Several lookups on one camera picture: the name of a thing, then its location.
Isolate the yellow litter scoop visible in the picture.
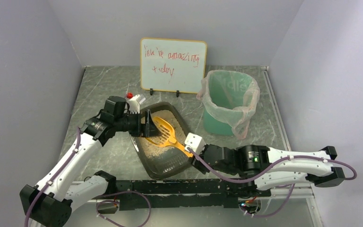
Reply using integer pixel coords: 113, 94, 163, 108
146, 116, 193, 158

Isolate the dark grey litter box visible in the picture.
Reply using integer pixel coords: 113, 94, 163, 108
130, 102, 191, 180

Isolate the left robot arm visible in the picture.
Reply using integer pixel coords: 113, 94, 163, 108
20, 95, 160, 227

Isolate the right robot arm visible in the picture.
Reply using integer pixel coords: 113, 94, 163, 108
184, 144, 348, 191

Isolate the beige cat litter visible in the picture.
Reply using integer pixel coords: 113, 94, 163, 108
136, 110, 186, 158

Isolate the translucent pink bin liner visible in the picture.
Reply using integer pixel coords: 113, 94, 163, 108
196, 70, 261, 140

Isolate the green trash bin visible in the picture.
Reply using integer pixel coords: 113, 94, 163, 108
202, 70, 257, 136

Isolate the whiteboard with red writing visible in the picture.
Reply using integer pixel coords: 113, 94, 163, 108
140, 37, 207, 94

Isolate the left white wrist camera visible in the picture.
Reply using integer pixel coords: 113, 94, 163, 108
125, 93, 146, 114

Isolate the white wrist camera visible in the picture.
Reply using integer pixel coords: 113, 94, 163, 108
184, 132, 206, 154
125, 93, 146, 114

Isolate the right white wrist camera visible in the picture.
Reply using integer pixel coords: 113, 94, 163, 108
184, 132, 206, 154

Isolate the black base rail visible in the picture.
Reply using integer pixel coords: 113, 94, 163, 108
97, 170, 264, 212

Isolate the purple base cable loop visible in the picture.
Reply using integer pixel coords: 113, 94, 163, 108
95, 191, 152, 227

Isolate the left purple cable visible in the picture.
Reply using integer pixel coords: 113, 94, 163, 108
23, 127, 82, 227

